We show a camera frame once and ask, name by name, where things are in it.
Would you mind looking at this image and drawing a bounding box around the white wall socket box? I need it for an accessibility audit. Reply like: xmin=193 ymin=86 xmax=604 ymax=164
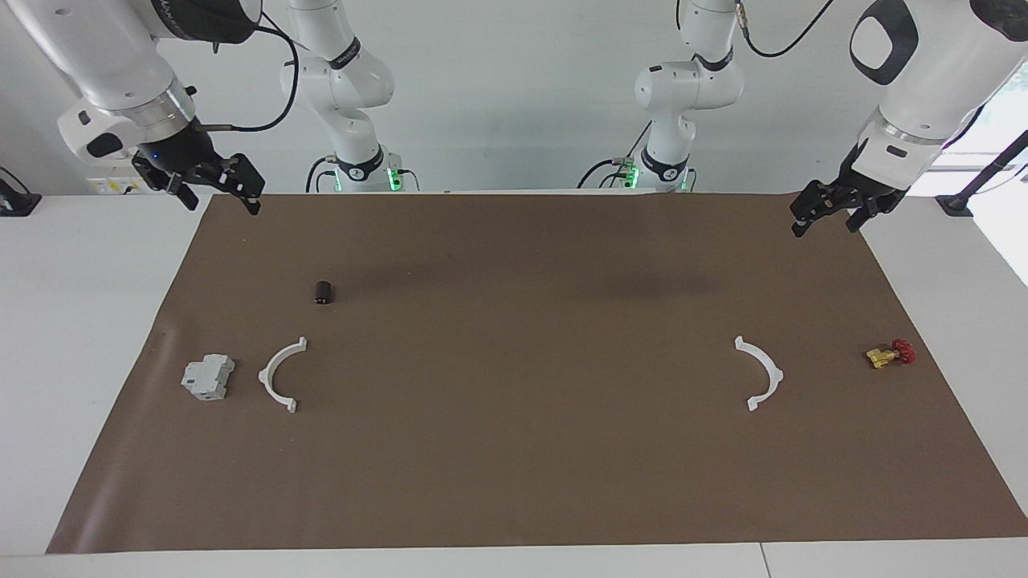
xmin=87 ymin=173 xmax=150 ymax=196

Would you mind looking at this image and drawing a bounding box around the white half-ring pipe clamp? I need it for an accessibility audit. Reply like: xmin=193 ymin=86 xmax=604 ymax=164
xmin=734 ymin=336 xmax=785 ymax=412
xmin=258 ymin=336 xmax=308 ymax=413

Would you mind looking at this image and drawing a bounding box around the brass valve with red handle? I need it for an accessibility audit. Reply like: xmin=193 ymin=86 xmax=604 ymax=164
xmin=865 ymin=339 xmax=916 ymax=370

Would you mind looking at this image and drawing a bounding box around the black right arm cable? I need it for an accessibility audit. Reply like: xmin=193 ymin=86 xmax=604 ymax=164
xmin=193 ymin=12 xmax=302 ymax=134

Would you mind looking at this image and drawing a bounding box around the black base cable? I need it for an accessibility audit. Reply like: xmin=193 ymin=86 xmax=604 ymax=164
xmin=577 ymin=120 xmax=653 ymax=190
xmin=305 ymin=156 xmax=338 ymax=193

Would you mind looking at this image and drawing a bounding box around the black right base cable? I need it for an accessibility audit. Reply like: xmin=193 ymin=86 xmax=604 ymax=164
xmin=305 ymin=156 xmax=338 ymax=193

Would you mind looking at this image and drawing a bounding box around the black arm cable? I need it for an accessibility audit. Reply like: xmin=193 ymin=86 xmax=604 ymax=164
xmin=735 ymin=0 xmax=836 ymax=59
xmin=193 ymin=12 xmax=302 ymax=134

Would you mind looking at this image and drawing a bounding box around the grey circuit breaker block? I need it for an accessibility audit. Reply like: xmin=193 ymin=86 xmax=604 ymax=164
xmin=181 ymin=354 xmax=236 ymax=401

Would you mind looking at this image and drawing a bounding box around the black left base cable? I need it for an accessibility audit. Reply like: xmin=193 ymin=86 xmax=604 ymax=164
xmin=577 ymin=120 xmax=653 ymax=190

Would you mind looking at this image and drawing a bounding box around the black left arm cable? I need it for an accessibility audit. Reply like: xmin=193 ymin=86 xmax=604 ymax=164
xmin=735 ymin=0 xmax=836 ymax=59

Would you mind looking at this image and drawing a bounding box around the brown paper table mat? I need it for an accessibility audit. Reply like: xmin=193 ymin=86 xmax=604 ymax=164
xmin=46 ymin=191 xmax=1028 ymax=555

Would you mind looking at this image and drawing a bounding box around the black table clamp mount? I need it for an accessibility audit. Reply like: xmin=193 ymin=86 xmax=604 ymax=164
xmin=0 ymin=166 xmax=43 ymax=218

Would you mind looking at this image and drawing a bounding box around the black stand with pole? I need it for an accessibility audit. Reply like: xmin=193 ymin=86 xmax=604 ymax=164
xmin=936 ymin=128 xmax=1028 ymax=219

